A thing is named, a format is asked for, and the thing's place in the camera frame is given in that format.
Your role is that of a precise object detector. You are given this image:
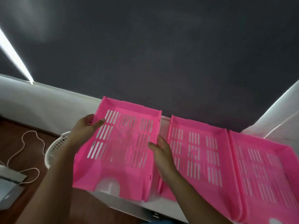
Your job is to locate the person's right hand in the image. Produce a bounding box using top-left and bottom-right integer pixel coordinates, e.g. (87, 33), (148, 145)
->
(148, 134), (178, 182)

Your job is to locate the person's left hand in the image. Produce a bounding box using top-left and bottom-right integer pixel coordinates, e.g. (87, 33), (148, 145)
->
(68, 114), (105, 148)

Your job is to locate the pink plastic paper tray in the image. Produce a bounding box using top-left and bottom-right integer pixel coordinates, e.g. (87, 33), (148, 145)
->
(157, 115), (243, 222)
(228, 130), (299, 224)
(72, 96), (162, 203)

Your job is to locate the person's right forearm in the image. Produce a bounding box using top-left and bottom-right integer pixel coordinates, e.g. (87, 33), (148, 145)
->
(166, 171), (227, 224)

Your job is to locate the person's left forearm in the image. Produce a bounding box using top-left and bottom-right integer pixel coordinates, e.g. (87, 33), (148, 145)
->
(15, 138), (82, 224)

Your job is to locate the white plastic basket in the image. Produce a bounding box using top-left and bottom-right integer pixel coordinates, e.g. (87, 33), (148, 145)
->
(44, 131), (71, 169)

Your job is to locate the grey roller blind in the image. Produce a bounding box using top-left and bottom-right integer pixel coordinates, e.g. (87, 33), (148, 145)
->
(0, 0), (299, 133)

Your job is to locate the white box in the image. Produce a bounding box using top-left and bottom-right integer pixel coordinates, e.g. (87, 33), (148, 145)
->
(0, 166), (28, 211)

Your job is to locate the white cable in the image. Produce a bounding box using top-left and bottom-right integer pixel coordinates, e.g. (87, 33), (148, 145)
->
(0, 131), (47, 184)

